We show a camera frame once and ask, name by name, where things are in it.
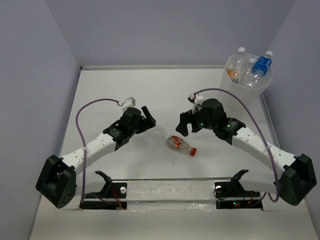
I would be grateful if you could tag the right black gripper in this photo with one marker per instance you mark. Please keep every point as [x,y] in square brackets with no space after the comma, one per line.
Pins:
[187,117]

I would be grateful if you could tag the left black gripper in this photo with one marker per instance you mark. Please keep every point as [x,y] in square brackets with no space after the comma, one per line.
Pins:
[146,123]

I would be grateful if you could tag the clear crushed bottle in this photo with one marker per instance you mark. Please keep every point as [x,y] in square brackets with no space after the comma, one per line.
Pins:
[159,133]

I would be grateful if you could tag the red cap tea bottle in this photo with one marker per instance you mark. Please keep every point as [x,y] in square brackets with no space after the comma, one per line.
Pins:
[181,146]

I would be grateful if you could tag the orange juice bottle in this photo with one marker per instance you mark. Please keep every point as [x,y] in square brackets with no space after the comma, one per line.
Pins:
[230,69]

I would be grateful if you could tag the clear bottle white cap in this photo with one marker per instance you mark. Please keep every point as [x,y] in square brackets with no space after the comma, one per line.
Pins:
[249,78]

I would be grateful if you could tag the clear long bottle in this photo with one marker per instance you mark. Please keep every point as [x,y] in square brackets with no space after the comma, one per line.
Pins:
[239,64]

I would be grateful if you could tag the blue label water bottle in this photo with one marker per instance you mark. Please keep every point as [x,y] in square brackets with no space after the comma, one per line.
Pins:
[262,65]

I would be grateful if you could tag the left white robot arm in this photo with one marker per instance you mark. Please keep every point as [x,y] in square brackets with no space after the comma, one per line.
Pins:
[62,178]

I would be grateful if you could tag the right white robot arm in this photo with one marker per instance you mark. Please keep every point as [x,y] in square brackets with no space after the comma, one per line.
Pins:
[294,176]

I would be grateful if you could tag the white plastic bin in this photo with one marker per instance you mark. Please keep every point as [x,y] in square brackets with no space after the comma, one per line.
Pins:
[245,94]

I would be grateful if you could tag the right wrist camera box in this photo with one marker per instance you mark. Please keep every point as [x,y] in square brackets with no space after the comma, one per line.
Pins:
[196,100]

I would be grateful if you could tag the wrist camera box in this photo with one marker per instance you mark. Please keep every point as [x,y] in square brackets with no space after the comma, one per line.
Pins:
[196,100]
[128,103]

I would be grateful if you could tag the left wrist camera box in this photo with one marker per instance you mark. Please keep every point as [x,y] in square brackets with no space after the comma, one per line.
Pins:
[128,103]

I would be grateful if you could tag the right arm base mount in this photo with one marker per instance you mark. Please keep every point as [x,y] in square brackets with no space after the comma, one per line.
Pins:
[230,195]

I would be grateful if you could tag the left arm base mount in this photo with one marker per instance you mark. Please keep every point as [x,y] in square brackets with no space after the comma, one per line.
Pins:
[112,196]

